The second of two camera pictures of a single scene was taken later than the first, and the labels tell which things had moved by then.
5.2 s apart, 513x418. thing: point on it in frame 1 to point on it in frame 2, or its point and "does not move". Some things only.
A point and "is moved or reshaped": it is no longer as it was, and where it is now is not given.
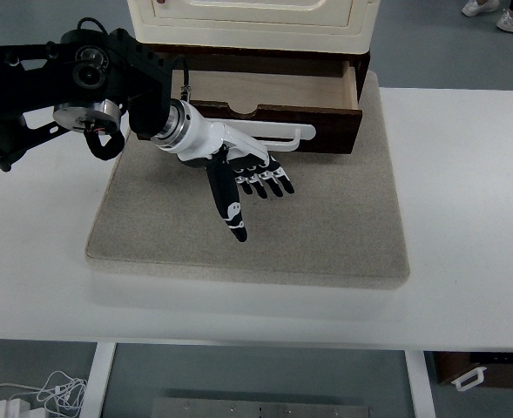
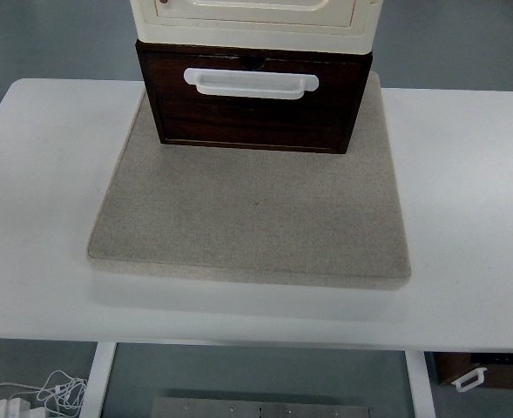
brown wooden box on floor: (502, 368) does not move
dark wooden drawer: (327, 100) is moved or reshaped
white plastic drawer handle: (300, 131) to (244, 84)
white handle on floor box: (478, 371) does not move
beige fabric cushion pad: (340, 225) does not move
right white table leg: (421, 384) does not move
